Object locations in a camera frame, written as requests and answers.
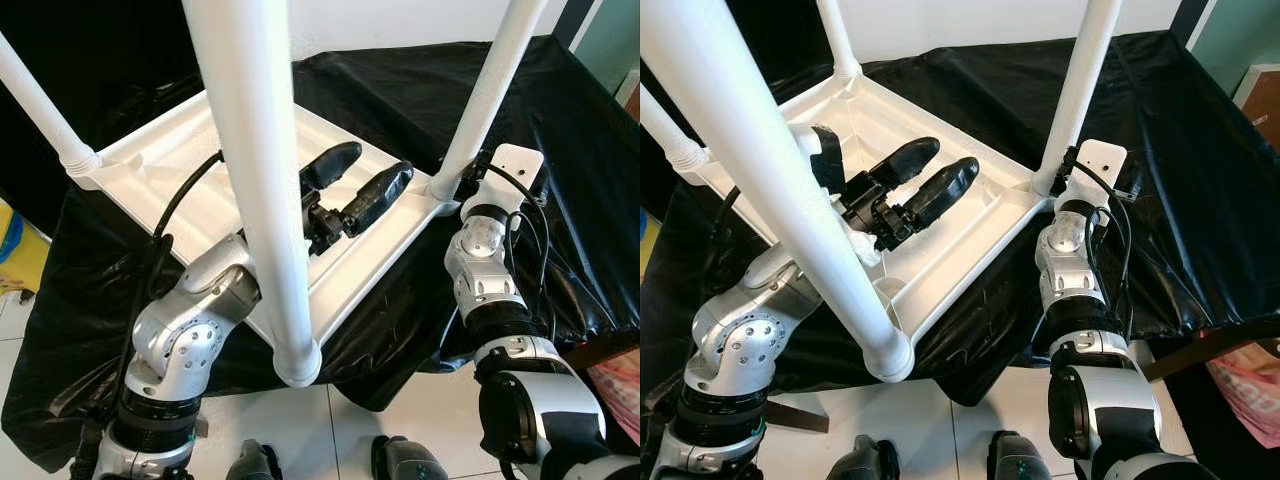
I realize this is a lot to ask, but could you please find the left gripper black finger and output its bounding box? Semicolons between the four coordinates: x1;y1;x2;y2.
900;157;981;233
868;137;941;189
340;162;415;238
300;141;363;193

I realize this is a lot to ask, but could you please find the white plastic table top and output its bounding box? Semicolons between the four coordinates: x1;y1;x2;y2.
685;70;1061;381
65;90;461;386

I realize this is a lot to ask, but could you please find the white plastic table leg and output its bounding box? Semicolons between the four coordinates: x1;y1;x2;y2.
430;0;551;201
183;0;324;389
1033;0;1124;196
640;0;916;384
640;82;713;173
815;0;864;83
0;32;103;179

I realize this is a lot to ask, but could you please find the black plastic sheet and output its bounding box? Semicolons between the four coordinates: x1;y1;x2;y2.
0;35;641;471
640;30;1280;406

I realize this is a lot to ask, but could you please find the yellow box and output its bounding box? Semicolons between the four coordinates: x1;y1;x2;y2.
640;210;663;281
0;195;46;301

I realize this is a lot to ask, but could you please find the dark brown wooden plank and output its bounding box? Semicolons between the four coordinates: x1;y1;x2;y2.
570;340;641;371
1145;320;1280;383

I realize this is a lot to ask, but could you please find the robot left leg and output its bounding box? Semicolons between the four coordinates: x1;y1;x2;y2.
225;440;283;480
825;435;906;480

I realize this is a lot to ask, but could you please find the robot leg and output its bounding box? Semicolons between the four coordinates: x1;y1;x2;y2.
825;435;906;480
372;435;451;480
225;440;283;480
985;430;1056;480

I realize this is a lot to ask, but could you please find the robot right leg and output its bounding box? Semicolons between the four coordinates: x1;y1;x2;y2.
372;435;451;480
985;430;1056;480

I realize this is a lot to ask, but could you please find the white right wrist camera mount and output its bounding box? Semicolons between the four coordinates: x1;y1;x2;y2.
470;143;546;216
1055;140;1128;211

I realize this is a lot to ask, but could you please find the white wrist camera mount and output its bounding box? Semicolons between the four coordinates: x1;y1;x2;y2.
790;123;881;269
1055;140;1128;211
470;143;546;216

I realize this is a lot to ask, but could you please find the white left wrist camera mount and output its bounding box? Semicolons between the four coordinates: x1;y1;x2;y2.
790;123;881;269

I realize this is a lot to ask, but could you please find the dark grey door frame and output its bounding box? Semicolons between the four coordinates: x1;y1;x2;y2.
1170;0;1206;46
555;0;601;46

